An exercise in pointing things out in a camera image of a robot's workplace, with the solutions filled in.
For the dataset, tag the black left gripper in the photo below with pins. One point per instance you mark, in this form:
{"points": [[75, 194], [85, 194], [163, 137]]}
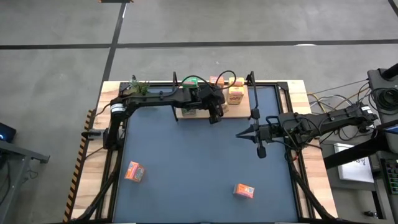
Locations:
{"points": [[211, 98]]}

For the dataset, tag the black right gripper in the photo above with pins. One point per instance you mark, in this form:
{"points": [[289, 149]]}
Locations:
{"points": [[272, 132]]}

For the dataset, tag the yellow Pops cereal box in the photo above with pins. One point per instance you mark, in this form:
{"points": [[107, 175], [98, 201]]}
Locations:
{"points": [[236, 81], [235, 98]]}

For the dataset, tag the green Apple Jacks cereal box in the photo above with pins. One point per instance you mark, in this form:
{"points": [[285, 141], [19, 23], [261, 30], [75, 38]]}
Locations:
{"points": [[189, 82], [188, 112]]}

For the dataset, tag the orange Mini Wheats cereal box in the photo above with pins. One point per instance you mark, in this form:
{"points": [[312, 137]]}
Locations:
{"points": [[214, 80], [243, 190], [134, 171]]}

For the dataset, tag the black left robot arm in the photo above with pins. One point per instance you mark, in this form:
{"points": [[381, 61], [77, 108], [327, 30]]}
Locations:
{"points": [[155, 98]]}

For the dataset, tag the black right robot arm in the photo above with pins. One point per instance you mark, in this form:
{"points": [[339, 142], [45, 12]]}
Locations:
{"points": [[342, 116]]}

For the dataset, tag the green artificial plant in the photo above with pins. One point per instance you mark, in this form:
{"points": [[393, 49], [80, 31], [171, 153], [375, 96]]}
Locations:
{"points": [[140, 87]]}

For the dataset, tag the white paper sheet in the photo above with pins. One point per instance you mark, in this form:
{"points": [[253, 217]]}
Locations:
{"points": [[354, 165]]}

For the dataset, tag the grey desk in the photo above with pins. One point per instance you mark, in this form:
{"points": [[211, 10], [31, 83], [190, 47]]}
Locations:
{"points": [[377, 77]]}

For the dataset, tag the black keyboard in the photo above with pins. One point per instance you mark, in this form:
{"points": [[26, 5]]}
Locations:
{"points": [[392, 177]]}

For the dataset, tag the yellow black hazard strip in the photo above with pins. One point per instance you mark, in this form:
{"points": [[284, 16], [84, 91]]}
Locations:
{"points": [[77, 168]]}

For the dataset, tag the grey metal cart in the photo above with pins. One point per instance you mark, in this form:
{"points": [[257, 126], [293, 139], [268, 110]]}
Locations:
{"points": [[18, 152]]}

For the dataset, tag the wooden shelf with black frame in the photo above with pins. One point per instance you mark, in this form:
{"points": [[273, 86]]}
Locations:
{"points": [[199, 114]]}

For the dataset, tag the black aluminium rig frame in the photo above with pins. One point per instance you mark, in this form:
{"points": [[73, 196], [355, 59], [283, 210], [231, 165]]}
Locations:
{"points": [[283, 85]]}

